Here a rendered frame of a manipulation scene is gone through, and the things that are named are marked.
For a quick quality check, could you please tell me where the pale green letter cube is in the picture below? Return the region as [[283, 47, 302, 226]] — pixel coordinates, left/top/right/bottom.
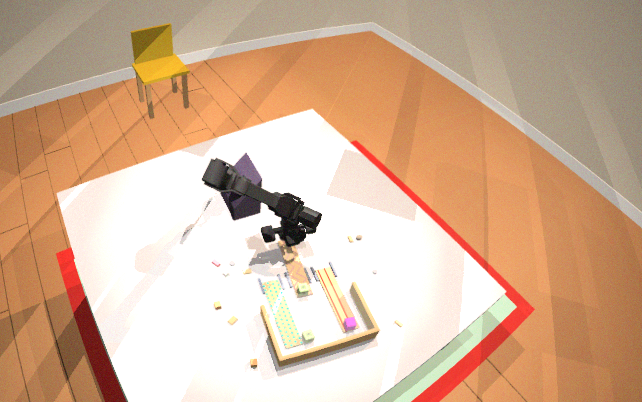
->
[[297, 283, 309, 294]]

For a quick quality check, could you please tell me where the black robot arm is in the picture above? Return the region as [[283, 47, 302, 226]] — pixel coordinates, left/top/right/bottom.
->
[[201, 157, 322, 247]]

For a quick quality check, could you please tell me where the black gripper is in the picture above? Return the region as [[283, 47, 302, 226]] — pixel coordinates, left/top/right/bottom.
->
[[261, 218, 317, 244]]

